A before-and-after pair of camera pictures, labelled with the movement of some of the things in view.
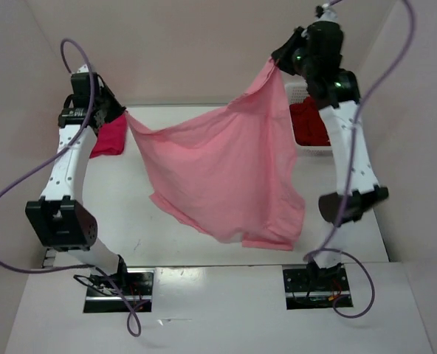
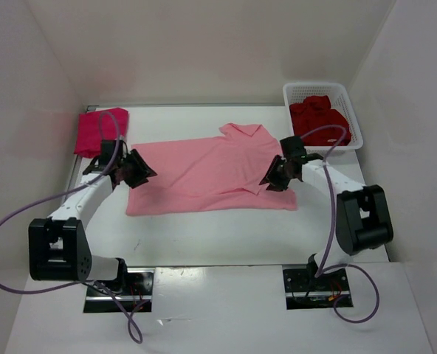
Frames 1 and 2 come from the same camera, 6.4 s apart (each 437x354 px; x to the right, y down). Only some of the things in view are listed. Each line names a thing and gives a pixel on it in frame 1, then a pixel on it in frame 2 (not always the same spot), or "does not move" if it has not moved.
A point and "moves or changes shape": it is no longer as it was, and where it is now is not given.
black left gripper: (117, 108) -> (143, 171)
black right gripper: (281, 54) -> (277, 184)
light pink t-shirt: (233, 168) moves or changes shape
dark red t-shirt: (308, 125) does not move
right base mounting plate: (313, 288) does not move
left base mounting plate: (137, 285) does not move
